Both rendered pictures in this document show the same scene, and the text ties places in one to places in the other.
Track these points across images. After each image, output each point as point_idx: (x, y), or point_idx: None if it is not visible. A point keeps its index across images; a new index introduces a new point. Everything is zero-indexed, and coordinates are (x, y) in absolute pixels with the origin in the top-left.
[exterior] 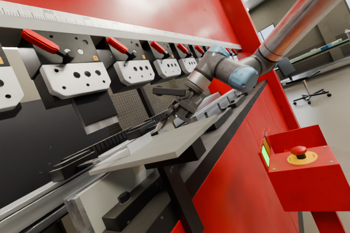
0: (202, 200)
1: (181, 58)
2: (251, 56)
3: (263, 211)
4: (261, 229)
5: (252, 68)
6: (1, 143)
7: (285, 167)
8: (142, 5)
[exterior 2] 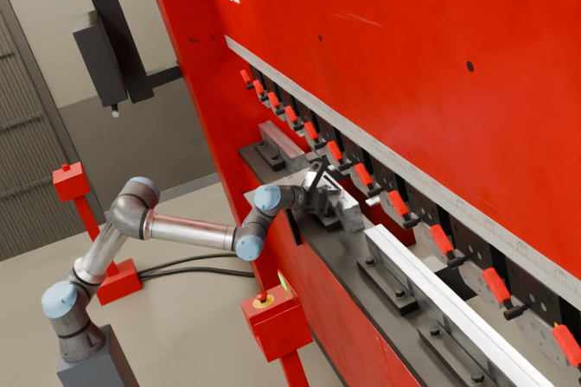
0: (305, 244)
1: (347, 160)
2: (245, 225)
3: (361, 361)
4: (351, 346)
5: (242, 225)
6: None
7: (271, 290)
8: (309, 64)
